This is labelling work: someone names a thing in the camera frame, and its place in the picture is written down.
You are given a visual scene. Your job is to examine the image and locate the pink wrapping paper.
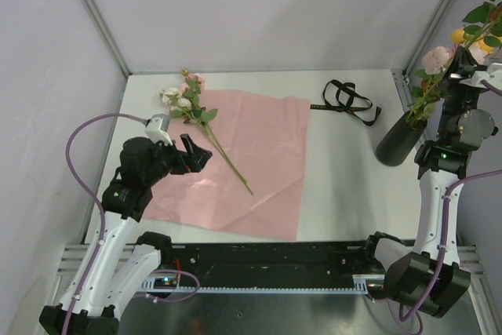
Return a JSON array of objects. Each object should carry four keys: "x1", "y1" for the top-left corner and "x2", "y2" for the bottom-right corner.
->
[{"x1": 144, "y1": 90, "x2": 310, "y2": 241}]

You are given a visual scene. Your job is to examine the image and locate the yellow flower bunch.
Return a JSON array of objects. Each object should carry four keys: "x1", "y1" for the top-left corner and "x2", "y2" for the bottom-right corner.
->
[{"x1": 449, "y1": 28, "x2": 494, "y2": 55}]

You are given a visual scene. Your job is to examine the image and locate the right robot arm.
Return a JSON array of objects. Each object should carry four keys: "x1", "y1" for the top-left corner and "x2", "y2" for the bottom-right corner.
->
[{"x1": 362, "y1": 47, "x2": 501, "y2": 322}]

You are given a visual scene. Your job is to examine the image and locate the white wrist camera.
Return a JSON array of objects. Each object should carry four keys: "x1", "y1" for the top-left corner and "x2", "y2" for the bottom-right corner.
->
[
  {"x1": 145, "y1": 114, "x2": 173, "y2": 145},
  {"x1": 460, "y1": 63, "x2": 502, "y2": 96}
]

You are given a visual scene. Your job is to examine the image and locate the pink rose stem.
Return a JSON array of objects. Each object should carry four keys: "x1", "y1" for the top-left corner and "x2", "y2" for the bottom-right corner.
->
[{"x1": 407, "y1": 45, "x2": 495, "y2": 128}]

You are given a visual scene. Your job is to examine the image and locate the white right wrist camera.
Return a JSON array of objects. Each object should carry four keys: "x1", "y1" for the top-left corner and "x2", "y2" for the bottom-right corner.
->
[{"x1": 460, "y1": 63, "x2": 502, "y2": 96}]

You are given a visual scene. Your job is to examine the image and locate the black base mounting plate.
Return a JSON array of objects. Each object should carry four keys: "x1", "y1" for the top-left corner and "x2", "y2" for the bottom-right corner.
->
[{"x1": 160, "y1": 242, "x2": 384, "y2": 291}]

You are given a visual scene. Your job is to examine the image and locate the grey slotted cable duct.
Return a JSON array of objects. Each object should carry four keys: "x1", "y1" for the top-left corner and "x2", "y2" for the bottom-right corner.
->
[{"x1": 140, "y1": 275, "x2": 393, "y2": 293}]

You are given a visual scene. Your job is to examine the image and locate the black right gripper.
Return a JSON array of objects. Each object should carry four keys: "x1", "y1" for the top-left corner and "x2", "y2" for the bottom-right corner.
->
[{"x1": 435, "y1": 47, "x2": 485, "y2": 142}]

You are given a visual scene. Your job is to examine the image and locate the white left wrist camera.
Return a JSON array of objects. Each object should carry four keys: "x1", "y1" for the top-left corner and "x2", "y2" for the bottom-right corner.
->
[{"x1": 145, "y1": 114, "x2": 173, "y2": 145}]

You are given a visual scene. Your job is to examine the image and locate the black gold-lettered ribbon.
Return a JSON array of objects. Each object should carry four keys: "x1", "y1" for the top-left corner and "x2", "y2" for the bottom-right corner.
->
[{"x1": 310, "y1": 79, "x2": 382, "y2": 127}]

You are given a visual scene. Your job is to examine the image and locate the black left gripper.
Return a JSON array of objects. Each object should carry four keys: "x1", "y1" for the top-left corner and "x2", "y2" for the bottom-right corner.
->
[{"x1": 143, "y1": 133, "x2": 211, "y2": 186}]

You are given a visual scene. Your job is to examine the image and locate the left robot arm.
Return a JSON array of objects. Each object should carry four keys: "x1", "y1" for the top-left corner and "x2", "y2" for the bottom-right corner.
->
[{"x1": 39, "y1": 134, "x2": 213, "y2": 334}]

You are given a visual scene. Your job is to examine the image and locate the white rose stem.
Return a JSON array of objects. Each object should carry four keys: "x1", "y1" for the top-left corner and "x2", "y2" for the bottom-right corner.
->
[{"x1": 159, "y1": 88, "x2": 254, "y2": 195}]

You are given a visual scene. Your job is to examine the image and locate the dark cylindrical vase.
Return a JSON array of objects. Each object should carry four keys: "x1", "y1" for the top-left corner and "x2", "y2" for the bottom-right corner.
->
[{"x1": 375, "y1": 113, "x2": 427, "y2": 167}]

